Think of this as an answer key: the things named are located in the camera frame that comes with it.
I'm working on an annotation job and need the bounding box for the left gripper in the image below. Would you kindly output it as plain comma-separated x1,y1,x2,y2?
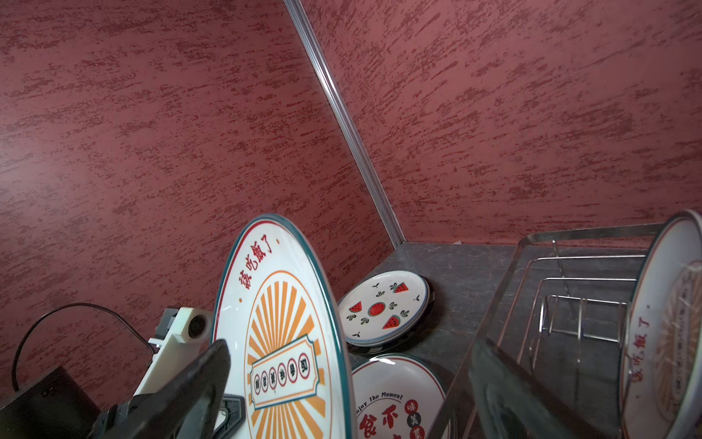
213,394,246,439

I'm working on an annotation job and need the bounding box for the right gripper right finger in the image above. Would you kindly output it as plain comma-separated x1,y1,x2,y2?
469,339,603,438

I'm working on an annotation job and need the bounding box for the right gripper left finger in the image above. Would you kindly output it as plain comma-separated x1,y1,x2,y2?
104,339,230,438

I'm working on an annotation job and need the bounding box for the brown patterned plate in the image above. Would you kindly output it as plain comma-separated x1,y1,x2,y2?
211,214,358,438

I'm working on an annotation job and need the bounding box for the white plate red text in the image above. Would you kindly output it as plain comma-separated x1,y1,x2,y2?
352,354,445,439

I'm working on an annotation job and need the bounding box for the dark striped rim plate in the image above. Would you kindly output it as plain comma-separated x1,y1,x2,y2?
346,273,437,356

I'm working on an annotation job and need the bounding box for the small sunburst plate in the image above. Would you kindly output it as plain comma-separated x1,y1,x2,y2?
618,210,701,438

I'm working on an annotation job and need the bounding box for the watermelon pattern plate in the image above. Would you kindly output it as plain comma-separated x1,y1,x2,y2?
336,270,431,348

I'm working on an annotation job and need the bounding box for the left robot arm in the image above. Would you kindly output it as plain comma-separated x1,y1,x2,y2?
1,307,246,438

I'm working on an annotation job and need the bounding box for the wire dish rack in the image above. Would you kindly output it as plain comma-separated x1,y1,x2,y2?
429,223,661,438

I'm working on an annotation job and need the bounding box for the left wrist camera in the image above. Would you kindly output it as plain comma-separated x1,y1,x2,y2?
133,307,213,396

